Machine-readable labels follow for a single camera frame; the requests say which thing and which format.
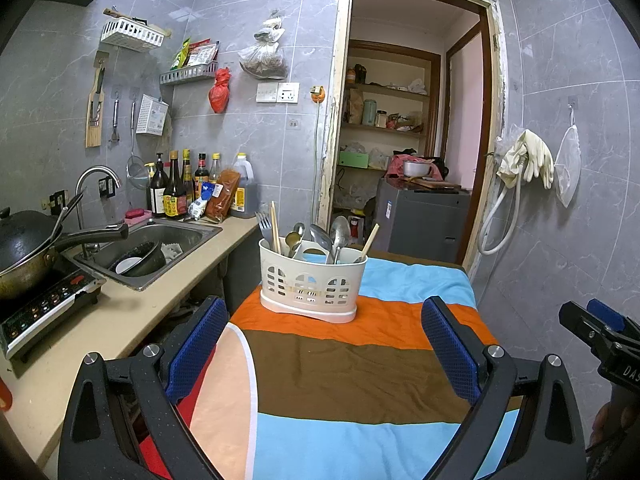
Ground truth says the pink cloth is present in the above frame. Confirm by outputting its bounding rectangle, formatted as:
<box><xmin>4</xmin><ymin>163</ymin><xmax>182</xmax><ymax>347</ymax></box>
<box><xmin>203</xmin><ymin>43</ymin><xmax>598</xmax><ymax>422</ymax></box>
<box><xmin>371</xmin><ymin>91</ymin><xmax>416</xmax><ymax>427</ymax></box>
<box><xmin>387</xmin><ymin>154</ymin><xmax>451</xmax><ymax>181</ymax></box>

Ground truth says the large metal spoon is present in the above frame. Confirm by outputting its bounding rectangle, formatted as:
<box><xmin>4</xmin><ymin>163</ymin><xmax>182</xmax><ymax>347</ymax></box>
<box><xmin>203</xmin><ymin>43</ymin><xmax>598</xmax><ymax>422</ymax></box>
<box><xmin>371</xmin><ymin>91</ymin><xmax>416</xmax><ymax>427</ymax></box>
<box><xmin>330</xmin><ymin>216</ymin><xmax>351</xmax><ymax>265</ymax></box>

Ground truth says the steel sink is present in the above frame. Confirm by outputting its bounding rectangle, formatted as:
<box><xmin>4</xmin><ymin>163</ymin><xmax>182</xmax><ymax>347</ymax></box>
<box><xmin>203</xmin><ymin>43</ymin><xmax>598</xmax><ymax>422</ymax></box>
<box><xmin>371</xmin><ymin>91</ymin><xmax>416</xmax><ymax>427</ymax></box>
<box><xmin>74</xmin><ymin>217</ymin><xmax>223</xmax><ymax>292</ymax></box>

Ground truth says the dark bowl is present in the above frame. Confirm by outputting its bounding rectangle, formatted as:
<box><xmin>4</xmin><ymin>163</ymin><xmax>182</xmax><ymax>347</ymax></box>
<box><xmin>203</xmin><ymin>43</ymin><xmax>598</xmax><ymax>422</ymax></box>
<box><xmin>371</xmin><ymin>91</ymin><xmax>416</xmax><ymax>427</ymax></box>
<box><xmin>111</xmin><ymin>240</ymin><xmax>167</xmax><ymax>278</ymax></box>

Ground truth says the brown wooden shelf unit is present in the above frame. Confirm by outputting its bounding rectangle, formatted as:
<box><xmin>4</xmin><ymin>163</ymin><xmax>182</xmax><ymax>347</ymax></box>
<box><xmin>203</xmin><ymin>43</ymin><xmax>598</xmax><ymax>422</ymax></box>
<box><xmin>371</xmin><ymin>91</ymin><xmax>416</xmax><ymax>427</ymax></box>
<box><xmin>340</xmin><ymin>40</ymin><xmax>443</xmax><ymax>206</ymax></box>

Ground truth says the small white wall basket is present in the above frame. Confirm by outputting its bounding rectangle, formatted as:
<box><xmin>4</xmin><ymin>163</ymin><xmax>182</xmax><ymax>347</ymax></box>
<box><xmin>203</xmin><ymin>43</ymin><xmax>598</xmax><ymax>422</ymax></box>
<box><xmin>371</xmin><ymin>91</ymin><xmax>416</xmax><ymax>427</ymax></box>
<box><xmin>136</xmin><ymin>93</ymin><xmax>170</xmax><ymax>136</ymax></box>

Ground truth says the hanging metal peeler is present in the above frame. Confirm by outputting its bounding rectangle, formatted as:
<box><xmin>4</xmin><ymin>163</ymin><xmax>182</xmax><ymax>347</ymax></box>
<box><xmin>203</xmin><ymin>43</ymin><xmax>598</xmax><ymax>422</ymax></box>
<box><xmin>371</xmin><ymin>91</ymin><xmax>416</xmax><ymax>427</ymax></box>
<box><xmin>110</xmin><ymin>91</ymin><xmax>122</xmax><ymax>143</ymax></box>

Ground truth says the metal fork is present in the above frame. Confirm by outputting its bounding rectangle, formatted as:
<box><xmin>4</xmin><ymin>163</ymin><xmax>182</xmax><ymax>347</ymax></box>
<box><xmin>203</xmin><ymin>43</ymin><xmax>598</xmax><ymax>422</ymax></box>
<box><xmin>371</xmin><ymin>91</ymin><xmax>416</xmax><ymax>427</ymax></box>
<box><xmin>255</xmin><ymin>211</ymin><xmax>275</xmax><ymax>253</ymax></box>

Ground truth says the cream plastic utensil holder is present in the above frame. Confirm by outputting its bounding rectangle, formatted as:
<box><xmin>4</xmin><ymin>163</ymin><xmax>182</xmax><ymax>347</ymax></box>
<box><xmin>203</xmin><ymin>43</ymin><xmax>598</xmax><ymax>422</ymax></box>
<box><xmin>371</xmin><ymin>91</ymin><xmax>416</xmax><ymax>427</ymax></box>
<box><xmin>258</xmin><ymin>237</ymin><xmax>368</xmax><ymax>322</ymax></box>

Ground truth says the black wok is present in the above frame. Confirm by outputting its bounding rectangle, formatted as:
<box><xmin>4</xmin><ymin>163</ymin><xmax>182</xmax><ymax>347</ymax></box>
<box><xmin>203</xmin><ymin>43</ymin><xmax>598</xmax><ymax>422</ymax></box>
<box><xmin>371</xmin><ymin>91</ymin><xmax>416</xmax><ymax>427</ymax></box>
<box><xmin>0</xmin><ymin>207</ymin><xmax>130</xmax><ymax>301</ymax></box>

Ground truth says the striped blue orange brown blanket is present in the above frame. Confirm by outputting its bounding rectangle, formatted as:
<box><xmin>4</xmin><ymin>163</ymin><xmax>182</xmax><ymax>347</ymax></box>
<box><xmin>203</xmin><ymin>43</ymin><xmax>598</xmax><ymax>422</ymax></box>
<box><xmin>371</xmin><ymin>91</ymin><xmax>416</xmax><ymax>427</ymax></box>
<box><xmin>137</xmin><ymin>250</ymin><xmax>523</xmax><ymax>480</ymax></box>

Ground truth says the worn white door frame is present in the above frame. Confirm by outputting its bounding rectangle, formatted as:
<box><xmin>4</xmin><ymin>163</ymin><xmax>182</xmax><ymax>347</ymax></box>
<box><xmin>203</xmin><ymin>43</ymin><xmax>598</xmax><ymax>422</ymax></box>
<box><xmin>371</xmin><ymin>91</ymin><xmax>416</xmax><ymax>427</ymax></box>
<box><xmin>314</xmin><ymin>0</ymin><xmax>503</xmax><ymax>281</ymax></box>

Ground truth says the wooden knife board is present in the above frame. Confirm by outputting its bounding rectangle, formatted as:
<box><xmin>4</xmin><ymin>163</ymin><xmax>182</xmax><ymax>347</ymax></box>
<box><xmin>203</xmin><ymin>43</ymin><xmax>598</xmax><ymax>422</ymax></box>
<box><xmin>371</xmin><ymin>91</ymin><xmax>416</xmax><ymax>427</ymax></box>
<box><xmin>85</xmin><ymin>51</ymin><xmax>112</xmax><ymax>149</ymax></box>

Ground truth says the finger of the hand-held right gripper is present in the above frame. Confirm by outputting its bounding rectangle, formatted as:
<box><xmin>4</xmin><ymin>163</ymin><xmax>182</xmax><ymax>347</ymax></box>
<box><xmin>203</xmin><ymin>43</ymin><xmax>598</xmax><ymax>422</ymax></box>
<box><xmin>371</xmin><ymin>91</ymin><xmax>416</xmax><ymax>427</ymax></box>
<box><xmin>559</xmin><ymin>301</ymin><xmax>609</xmax><ymax>357</ymax></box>
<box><xmin>586</xmin><ymin>298</ymin><xmax>629</xmax><ymax>334</ymax></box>

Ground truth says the blue and white packet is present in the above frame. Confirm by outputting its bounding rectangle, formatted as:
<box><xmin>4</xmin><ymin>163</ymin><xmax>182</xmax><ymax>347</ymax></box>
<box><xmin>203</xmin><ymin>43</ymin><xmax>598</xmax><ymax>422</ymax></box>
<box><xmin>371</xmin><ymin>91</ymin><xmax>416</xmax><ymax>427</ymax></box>
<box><xmin>187</xmin><ymin>182</ymin><xmax>226</xmax><ymax>220</ymax></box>

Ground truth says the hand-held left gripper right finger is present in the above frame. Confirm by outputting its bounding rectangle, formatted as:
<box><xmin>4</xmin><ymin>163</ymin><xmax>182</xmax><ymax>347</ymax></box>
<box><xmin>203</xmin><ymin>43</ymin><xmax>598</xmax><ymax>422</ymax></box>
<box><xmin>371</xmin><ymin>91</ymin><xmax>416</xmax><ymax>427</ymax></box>
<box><xmin>421</xmin><ymin>296</ymin><xmax>587</xmax><ymax>480</ymax></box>

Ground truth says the red plastic bag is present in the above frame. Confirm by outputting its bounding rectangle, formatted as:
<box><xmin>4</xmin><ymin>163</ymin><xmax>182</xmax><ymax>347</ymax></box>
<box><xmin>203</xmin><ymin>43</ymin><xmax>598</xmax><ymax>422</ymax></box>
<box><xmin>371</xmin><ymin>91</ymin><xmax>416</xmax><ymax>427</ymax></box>
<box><xmin>207</xmin><ymin>66</ymin><xmax>232</xmax><ymax>114</ymax></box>

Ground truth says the metal faucet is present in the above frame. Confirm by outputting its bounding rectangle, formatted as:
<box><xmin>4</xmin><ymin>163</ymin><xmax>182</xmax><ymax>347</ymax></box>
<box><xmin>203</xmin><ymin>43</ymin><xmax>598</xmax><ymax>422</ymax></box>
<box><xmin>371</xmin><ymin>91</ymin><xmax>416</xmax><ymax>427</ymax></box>
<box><xmin>75</xmin><ymin>166</ymin><xmax>123</xmax><ymax>261</ymax></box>

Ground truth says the clear bag of dried goods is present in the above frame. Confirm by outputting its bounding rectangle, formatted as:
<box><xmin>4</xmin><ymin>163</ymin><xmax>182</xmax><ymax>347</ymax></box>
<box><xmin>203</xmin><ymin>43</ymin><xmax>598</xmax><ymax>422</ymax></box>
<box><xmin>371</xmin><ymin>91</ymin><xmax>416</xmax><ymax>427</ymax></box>
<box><xmin>238</xmin><ymin>10</ymin><xmax>290</xmax><ymax>80</ymax></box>

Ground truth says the white mesh bag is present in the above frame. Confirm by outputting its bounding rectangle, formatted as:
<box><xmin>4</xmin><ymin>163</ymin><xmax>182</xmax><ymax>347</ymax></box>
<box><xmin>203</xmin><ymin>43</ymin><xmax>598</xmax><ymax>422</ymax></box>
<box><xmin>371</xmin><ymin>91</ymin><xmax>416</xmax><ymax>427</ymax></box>
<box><xmin>554</xmin><ymin>105</ymin><xmax>583</xmax><ymax>209</ymax></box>

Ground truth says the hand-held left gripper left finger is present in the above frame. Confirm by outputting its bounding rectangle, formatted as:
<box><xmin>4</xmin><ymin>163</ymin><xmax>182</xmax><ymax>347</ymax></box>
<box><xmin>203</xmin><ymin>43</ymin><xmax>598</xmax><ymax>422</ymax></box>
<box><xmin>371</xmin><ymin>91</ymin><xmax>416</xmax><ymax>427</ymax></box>
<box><xmin>57</xmin><ymin>296</ymin><xmax>230</xmax><ymax>480</ymax></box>

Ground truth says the cream rubber glove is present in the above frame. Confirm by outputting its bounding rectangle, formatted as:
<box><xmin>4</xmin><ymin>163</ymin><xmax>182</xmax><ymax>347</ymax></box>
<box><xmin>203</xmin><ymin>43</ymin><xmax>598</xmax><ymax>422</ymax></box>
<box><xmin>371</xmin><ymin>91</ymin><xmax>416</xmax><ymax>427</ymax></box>
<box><xmin>496</xmin><ymin>135</ymin><xmax>526</xmax><ymax>188</ymax></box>
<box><xmin>520</xmin><ymin>129</ymin><xmax>556</xmax><ymax>191</ymax></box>

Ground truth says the metal wall shelf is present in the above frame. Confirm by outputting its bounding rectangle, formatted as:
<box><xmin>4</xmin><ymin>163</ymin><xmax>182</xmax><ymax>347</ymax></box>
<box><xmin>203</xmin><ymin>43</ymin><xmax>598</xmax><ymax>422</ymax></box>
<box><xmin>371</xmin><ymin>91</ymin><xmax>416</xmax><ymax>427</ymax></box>
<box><xmin>160</xmin><ymin>60</ymin><xmax>220</xmax><ymax>86</ymax></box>

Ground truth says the white hose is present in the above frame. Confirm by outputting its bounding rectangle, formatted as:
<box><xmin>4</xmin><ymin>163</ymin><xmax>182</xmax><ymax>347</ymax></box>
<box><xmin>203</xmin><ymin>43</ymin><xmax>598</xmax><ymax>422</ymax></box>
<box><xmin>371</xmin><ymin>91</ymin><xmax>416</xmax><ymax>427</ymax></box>
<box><xmin>476</xmin><ymin>170</ymin><xmax>523</xmax><ymax>256</ymax></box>

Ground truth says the person's right hand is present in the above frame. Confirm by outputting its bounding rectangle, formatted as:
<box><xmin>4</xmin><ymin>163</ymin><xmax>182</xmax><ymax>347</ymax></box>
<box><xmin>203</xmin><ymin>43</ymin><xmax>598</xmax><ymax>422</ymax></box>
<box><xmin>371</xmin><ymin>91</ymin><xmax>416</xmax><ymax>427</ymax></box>
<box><xmin>589</xmin><ymin>389</ymin><xmax>640</xmax><ymax>449</ymax></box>

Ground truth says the black induction cooker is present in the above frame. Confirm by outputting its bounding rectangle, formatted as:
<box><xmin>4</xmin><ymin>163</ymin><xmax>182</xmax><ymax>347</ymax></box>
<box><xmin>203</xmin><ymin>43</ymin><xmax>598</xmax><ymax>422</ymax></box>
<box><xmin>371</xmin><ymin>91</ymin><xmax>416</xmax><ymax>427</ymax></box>
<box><xmin>0</xmin><ymin>266</ymin><xmax>107</xmax><ymax>361</ymax></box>

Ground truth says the dark-handled cooking utensil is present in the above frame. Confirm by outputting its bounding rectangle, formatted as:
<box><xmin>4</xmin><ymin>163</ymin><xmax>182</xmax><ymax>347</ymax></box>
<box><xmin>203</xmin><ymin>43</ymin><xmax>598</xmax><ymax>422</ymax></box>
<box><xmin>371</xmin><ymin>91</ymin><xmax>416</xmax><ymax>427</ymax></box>
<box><xmin>50</xmin><ymin>187</ymin><xmax>87</xmax><ymax>251</ymax></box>

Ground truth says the grey power cable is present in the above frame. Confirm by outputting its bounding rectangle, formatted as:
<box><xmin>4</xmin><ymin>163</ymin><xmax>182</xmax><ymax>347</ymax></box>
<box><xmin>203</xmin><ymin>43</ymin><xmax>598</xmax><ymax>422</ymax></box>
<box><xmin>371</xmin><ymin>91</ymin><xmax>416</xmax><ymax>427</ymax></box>
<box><xmin>312</xmin><ymin>102</ymin><xmax>323</xmax><ymax>216</ymax></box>

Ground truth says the wooden cutting board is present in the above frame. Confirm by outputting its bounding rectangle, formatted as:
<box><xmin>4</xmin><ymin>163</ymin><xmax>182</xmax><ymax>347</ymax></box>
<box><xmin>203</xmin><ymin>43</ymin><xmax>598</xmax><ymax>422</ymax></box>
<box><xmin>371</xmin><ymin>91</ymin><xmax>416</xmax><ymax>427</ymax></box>
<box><xmin>400</xmin><ymin>176</ymin><xmax>463</xmax><ymax>192</ymax></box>

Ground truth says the red-brown chili packet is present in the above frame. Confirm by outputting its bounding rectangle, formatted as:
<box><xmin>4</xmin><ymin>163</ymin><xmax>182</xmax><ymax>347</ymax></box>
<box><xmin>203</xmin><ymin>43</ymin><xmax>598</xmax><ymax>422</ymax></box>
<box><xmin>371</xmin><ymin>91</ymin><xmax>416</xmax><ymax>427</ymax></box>
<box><xmin>205</xmin><ymin>169</ymin><xmax>242</xmax><ymax>223</ymax></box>

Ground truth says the grey cabinet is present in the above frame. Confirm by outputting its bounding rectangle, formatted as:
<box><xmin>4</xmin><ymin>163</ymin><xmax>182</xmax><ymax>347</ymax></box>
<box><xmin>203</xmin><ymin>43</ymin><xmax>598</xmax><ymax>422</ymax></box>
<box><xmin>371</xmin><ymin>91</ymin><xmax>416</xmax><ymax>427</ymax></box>
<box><xmin>374</xmin><ymin>177</ymin><xmax>472</xmax><ymax>267</ymax></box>

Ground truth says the hanging metal strainer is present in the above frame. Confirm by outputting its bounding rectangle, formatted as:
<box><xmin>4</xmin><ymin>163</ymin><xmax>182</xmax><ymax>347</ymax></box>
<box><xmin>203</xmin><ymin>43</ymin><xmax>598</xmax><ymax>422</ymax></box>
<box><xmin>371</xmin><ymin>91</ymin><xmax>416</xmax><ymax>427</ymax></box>
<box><xmin>125</xmin><ymin>89</ymin><xmax>153</xmax><ymax>181</ymax></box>

